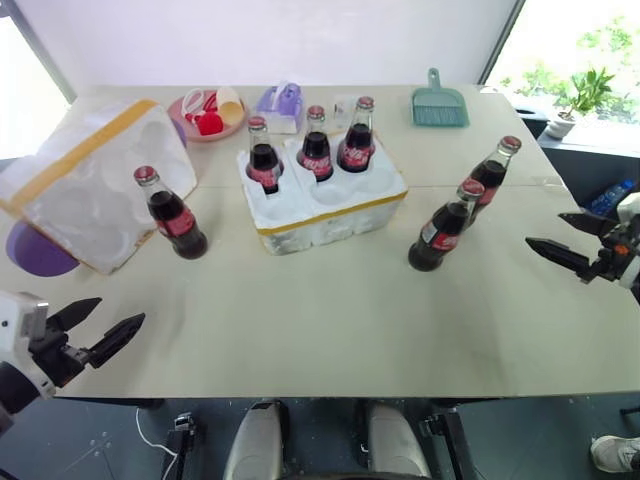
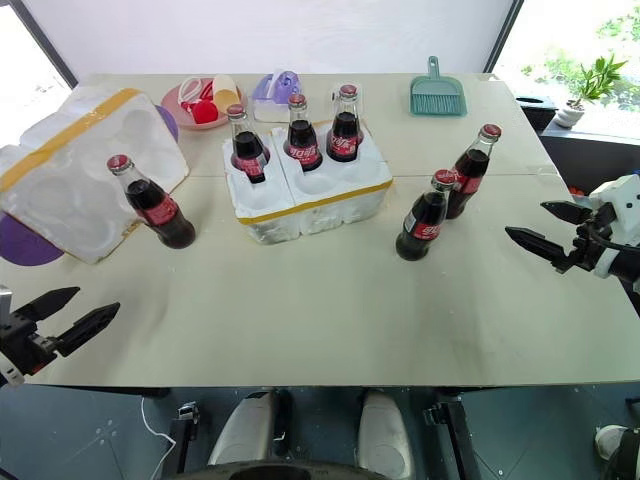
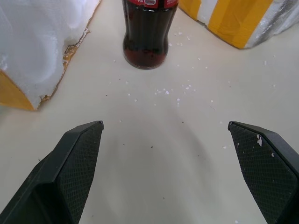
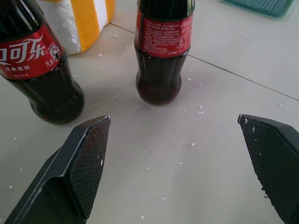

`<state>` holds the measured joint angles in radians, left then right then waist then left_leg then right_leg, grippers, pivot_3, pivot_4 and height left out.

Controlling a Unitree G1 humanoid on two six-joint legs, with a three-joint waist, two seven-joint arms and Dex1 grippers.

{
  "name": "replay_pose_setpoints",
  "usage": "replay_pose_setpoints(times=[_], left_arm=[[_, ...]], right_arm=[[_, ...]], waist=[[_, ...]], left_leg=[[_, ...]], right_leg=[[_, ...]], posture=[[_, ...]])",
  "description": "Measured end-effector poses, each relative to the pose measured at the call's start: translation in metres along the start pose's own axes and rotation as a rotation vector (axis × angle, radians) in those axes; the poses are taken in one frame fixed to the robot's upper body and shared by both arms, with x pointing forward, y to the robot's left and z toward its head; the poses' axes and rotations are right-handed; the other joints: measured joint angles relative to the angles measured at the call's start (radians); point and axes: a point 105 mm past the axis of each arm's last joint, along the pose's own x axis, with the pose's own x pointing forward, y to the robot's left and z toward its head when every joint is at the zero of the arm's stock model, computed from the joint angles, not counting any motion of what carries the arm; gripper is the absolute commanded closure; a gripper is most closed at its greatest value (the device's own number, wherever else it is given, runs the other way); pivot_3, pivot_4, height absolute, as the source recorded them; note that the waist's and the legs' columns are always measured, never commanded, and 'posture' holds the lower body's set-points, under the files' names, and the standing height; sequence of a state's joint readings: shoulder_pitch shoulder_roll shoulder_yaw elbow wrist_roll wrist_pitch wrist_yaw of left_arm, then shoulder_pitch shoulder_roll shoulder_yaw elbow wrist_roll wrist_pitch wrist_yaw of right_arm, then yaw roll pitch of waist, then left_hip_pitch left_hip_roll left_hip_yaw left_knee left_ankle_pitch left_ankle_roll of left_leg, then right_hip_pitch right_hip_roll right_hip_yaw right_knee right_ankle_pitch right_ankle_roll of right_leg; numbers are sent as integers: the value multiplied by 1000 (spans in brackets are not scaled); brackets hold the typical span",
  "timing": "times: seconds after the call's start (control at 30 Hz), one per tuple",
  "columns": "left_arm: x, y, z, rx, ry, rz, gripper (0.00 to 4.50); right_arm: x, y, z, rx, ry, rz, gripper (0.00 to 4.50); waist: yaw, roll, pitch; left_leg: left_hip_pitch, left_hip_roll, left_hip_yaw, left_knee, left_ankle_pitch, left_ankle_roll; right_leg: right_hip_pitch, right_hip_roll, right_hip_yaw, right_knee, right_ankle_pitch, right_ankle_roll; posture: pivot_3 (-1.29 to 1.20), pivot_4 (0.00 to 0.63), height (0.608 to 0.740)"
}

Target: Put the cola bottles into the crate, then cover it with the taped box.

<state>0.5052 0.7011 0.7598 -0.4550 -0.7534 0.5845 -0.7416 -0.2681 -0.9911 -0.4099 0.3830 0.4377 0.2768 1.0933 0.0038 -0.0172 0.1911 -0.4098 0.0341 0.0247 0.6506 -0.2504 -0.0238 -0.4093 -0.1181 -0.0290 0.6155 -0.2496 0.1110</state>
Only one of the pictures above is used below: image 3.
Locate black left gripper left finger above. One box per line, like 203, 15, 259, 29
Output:
0, 120, 104, 224

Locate white styrofoam piece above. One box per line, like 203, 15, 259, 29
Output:
0, 0, 103, 111

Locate cola bottle with red label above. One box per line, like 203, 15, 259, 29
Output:
121, 0, 180, 69

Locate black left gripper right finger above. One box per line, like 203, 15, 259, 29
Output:
228, 121, 299, 224

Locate white foam box yellow tape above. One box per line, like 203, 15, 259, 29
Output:
178, 0, 299, 50

